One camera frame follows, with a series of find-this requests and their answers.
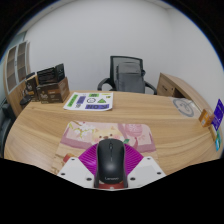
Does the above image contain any black box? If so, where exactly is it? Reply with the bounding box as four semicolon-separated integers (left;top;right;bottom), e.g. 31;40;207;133
36;63;66;85

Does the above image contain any purple standing card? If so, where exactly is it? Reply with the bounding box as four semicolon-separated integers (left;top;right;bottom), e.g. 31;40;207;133
210;98;224;132

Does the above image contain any black leather armchair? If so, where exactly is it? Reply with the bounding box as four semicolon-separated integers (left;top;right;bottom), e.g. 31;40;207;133
0;103;18;158

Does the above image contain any orange cardboard box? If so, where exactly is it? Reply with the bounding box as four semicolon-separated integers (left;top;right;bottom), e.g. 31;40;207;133
198;108;215;128

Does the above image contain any small black chair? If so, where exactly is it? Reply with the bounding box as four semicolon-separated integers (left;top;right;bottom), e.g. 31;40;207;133
19;71;36;108

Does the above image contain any black mesh office chair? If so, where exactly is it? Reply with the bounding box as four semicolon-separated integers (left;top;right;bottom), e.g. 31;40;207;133
97;55;158;96

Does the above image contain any wooden side desk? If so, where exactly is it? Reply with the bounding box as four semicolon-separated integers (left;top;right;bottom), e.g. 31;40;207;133
156;72;214;113

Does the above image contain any green flat box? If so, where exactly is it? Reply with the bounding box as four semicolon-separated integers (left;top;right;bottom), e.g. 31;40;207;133
215;130;223;148

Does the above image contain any white sheet with grey circle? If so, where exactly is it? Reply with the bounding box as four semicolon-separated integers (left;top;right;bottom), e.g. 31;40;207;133
172;97;196;118

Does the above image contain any small tan box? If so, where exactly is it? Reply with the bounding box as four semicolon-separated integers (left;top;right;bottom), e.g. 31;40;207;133
209;124;219;141

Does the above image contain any black computer mouse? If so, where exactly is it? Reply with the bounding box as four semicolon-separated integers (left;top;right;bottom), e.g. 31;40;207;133
94;138;126;189

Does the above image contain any small blue box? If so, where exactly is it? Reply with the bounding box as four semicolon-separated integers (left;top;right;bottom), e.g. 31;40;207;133
214;137;222;152

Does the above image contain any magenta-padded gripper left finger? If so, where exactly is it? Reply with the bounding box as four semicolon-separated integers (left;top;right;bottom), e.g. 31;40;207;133
57;143;100;189

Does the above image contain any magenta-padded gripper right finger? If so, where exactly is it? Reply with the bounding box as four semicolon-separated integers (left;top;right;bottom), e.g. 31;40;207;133
122;144;167;189

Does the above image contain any dark brown cardboard box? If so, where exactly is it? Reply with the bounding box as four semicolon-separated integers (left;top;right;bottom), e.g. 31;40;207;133
35;77;70;104

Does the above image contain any wooden shelf unit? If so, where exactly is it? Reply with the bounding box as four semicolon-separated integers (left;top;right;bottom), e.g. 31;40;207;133
3;40;33;118

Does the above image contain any dog print mouse pad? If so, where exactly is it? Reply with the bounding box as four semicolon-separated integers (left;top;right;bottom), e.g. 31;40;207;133
51;120;160;175

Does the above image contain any small brown printed box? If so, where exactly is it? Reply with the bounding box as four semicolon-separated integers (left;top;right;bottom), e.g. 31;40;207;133
24;73;39;101

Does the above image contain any white sticker sheet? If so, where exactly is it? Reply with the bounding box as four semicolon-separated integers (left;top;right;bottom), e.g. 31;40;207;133
63;91;114;112

